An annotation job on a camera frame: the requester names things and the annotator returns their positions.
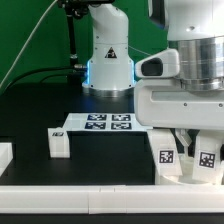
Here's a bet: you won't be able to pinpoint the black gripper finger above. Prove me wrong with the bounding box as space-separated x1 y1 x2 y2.
175 129 194 157

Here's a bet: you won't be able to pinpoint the black camera stand pole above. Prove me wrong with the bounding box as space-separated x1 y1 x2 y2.
57 0 88 84

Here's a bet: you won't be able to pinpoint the white left fence rail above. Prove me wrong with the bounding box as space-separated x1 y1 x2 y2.
0 142 13 176

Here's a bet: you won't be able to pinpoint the white marker board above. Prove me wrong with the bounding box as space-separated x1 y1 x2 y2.
63 113 151 132

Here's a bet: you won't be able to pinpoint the white fence rail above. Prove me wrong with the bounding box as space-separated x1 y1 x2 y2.
0 185 224 214
0 142 13 176

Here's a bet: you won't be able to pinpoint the white front fence rail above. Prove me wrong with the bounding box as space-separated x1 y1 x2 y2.
0 185 224 214

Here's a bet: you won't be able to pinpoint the grey cable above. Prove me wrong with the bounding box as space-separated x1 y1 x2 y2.
0 0 59 91

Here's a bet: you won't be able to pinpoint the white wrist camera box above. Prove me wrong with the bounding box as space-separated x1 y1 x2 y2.
135 48 180 79

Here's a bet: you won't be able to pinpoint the black cables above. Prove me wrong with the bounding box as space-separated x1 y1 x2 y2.
0 66 88 98

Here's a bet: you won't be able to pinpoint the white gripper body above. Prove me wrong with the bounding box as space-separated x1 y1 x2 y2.
134 79 224 130

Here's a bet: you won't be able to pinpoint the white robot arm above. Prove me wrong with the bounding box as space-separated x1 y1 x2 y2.
84 0 224 156

